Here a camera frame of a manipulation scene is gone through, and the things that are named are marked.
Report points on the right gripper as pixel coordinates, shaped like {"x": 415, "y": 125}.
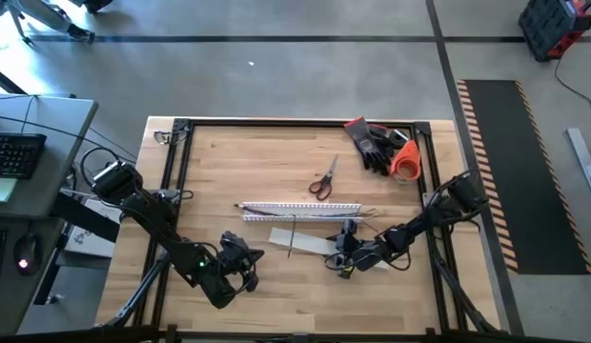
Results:
{"x": 364, "y": 256}

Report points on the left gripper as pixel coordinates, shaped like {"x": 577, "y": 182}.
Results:
{"x": 233, "y": 255}

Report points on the white duct cover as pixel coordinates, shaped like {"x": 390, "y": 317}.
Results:
{"x": 305, "y": 240}

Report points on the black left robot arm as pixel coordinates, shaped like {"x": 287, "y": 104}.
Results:
{"x": 157, "y": 224}

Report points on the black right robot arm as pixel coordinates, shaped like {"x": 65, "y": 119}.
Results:
{"x": 419, "y": 221}

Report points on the black grey work glove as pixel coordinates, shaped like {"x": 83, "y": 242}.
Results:
{"x": 367, "y": 143}

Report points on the orange tape dispenser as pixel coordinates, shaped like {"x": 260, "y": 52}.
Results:
{"x": 407, "y": 159}

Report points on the white cardboard box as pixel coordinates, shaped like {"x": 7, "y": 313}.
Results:
{"x": 86, "y": 240}

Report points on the black desk support beam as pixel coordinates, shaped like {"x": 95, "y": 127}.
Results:
{"x": 86, "y": 219}

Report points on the black striped-edge floor mat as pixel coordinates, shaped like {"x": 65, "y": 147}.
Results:
{"x": 524, "y": 133}

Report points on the black computer mouse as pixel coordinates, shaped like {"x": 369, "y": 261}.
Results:
{"x": 27, "y": 252}

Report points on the grey desk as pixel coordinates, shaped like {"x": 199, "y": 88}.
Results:
{"x": 62, "y": 124}

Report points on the grey metal bar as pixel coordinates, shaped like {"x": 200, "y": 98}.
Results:
{"x": 584, "y": 157}

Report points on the black keyboard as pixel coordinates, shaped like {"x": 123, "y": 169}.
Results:
{"x": 14, "y": 152}

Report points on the green sticky notepad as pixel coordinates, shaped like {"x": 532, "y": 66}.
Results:
{"x": 0, "y": 188}

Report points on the person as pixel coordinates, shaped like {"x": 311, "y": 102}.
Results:
{"x": 81, "y": 33}

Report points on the black red tool case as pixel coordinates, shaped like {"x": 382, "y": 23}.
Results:
{"x": 553, "y": 24}

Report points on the black diagonal stand bar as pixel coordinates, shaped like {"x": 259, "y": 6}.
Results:
{"x": 7, "y": 80}

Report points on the black metal table frame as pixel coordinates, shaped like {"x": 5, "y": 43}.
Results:
{"x": 300, "y": 122}

